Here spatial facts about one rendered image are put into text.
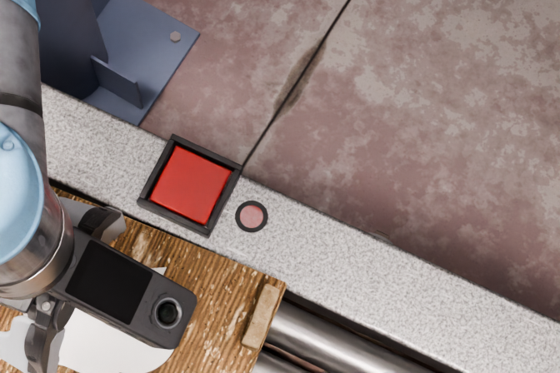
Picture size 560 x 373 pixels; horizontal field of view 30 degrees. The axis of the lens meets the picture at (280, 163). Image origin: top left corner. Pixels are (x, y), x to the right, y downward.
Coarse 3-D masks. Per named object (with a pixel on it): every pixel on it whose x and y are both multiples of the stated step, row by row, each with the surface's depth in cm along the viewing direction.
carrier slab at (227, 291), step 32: (64, 192) 98; (128, 224) 97; (160, 256) 97; (192, 256) 97; (192, 288) 96; (224, 288) 96; (256, 288) 96; (0, 320) 94; (192, 320) 95; (224, 320) 95; (192, 352) 94; (224, 352) 94; (256, 352) 94
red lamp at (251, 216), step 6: (246, 210) 100; (252, 210) 100; (258, 210) 100; (240, 216) 100; (246, 216) 100; (252, 216) 100; (258, 216) 100; (246, 222) 100; (252, 222) 100; (258, 222) 100
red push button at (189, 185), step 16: (176, 160) 100; (192, 160) 100; (208, 160) 100; (160, 176) 100; (176, 176) 100; (192, 176) 100; (208, 176) 100; (224, 176) 100; (160, 192) 99; (176, 192) 99; (192, 192) 99; (208, 192) 99; (176, 208) 99; (192, 208) 99; (208, 208) 99
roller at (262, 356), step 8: (264, 352) 97; (264, 360) 96; (272, 360) 96; (280, 360) 97; (256, 368) 96; (264, 368) 96; (272, 368) 96; (280, 368) 96; (288, 368) 96; (296, 368) 97
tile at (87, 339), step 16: (160, 272) 95; (80, 320) 94; (96, 320) 94; (64, 336) 93; (80, 336) 93; (96, 336) 93; (112, 336) 93; (128, 336) 93; (64, 352) 93; (80, 352) 93; (96, 352) 93; (112, 352) 93; (128, 352) 93; (144, 352) 93; (160, 352) 93; (80, 368) 92; (96, 368) 92; (112, 368) 93; (128, 368) 93; (144, 368) 93
